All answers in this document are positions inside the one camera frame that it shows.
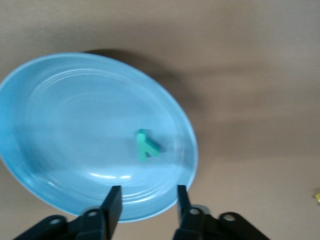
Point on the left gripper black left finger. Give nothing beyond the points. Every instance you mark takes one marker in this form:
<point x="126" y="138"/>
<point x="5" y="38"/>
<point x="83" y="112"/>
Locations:
<point x="112" y="212"/>

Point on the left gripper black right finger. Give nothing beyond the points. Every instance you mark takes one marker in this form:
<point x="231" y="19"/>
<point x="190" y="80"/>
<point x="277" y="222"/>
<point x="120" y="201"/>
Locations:
<point x="185" y="215"/>

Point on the teal letter y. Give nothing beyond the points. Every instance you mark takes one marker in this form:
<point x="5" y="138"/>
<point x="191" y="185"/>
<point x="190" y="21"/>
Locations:
<point x="141" y="147"/>

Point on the yellow letter k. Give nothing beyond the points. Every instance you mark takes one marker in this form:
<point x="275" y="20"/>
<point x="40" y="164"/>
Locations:
<point x="318" y="197"/>

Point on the blue plate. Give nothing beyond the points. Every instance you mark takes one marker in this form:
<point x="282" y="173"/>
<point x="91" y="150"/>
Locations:
<point x="75" y="125"/>

